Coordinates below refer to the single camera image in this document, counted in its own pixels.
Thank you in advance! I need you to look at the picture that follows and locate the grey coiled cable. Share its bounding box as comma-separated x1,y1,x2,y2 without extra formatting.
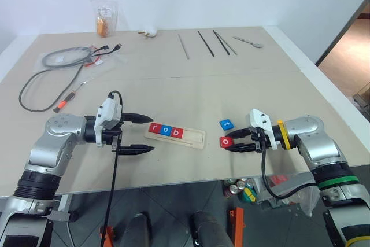
41,46,95,69

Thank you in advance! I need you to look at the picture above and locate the red letter tile o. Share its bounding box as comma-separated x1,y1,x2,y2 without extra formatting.
219,136,235,148

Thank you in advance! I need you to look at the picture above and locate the crumpled clear plastic bag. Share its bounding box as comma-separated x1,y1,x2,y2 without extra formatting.
256,174,322,218

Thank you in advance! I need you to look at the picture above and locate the white crumpled object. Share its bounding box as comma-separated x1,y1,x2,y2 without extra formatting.
138,26,158,39

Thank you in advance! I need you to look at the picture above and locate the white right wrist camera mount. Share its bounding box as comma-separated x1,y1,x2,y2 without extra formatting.
249,108,279,150

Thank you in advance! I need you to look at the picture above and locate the grey chopstick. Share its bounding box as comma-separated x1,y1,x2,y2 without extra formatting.
215,31,238,56

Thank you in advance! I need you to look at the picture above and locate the dark looped cable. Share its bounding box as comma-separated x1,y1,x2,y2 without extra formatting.
18,64,86,113

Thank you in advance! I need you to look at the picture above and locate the grey table bracket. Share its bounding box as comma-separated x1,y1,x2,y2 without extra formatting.
47,194,79,223

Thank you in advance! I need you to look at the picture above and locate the wooden letter tray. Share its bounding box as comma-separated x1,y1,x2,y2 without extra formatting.
144,124,208,150

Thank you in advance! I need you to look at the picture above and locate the metal spoon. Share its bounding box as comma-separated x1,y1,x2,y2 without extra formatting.
232,36,265,49

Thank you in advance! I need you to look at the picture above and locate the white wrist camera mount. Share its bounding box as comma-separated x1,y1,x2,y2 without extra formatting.
94,97,123,148
249,108,279,150

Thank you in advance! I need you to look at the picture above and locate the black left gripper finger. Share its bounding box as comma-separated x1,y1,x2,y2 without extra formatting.
119,143,156,156
122,112,154,124

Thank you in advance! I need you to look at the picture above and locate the clear bag with orange contents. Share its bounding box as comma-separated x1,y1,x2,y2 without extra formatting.
89,0,119,38

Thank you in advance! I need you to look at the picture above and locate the orange tool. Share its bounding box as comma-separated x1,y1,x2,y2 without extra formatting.
228,207,247,247
99,224,115,247

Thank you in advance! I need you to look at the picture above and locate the flat clear plastic bag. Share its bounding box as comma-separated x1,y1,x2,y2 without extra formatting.
34,43,130,72

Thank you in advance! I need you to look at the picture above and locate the yellow right wrist clamp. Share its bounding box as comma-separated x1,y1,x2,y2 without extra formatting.
276,119,291,150

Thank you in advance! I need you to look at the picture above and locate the orange black screwdriver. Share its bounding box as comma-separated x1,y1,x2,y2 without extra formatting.
52,80,88,113

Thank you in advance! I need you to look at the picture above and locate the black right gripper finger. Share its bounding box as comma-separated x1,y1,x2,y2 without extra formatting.
226,127,254,139
226,143,257,153

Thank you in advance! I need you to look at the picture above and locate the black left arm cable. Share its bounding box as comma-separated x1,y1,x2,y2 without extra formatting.
99,90,124,247

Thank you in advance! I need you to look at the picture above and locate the red white tag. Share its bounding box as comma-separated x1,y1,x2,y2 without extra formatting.
86,56,104,68

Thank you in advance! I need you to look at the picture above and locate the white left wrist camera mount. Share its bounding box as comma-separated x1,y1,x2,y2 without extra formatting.
94,97,123,148

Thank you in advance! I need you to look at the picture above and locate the dark rounded shape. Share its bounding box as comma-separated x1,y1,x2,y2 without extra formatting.
119,212,153,247
188,209,235,247

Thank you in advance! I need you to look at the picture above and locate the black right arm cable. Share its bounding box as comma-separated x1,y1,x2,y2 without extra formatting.
261,142,319,200

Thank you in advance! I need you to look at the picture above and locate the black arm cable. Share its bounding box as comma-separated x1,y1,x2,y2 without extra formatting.
261,142,319,200
99,90,124,247

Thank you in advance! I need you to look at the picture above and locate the grey metal rod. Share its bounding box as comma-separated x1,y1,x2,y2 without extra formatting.
177,34,191,60

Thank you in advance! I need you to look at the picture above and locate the green yellow pack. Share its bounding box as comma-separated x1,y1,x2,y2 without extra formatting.
242,187,258,202

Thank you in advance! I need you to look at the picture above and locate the black chopstick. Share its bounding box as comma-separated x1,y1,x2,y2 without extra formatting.
212,29,231,56

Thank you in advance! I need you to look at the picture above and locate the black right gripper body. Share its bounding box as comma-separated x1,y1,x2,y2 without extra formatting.
250,127,267,153

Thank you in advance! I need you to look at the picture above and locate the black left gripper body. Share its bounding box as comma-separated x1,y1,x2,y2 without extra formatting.
101,112,125,154

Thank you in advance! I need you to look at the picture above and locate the black rod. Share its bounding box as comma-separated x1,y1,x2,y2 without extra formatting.
197,30,216,57

